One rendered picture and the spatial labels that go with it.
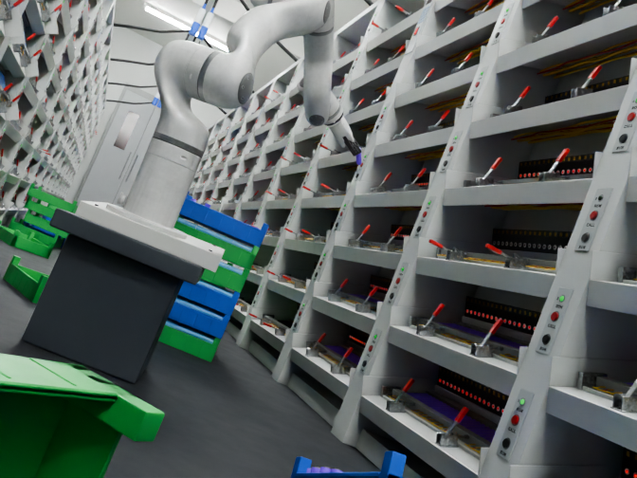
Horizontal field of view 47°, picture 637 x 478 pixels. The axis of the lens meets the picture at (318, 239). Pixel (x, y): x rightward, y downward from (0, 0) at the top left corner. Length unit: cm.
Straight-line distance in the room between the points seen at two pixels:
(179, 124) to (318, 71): 69
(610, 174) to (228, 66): 81
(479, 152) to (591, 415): 98
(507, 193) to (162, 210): 77
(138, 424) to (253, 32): 141
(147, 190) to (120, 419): 120
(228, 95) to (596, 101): 76
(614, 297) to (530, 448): 29
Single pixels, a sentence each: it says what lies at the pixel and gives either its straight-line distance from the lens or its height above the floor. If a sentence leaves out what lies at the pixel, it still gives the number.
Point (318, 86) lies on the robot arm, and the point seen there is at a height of 90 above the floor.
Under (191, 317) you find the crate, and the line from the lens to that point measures 240.
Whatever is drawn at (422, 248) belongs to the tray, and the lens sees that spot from 194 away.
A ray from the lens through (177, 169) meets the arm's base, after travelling 165.
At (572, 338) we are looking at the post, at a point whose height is 41.
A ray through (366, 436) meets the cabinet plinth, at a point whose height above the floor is 4.
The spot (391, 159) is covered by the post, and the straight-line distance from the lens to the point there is 267.
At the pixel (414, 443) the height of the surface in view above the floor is 11.
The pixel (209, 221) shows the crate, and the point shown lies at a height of 42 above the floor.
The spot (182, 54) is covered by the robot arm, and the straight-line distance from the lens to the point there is 170.
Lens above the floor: 30
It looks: 5 degrees up
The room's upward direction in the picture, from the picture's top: 23 degrees clockwise
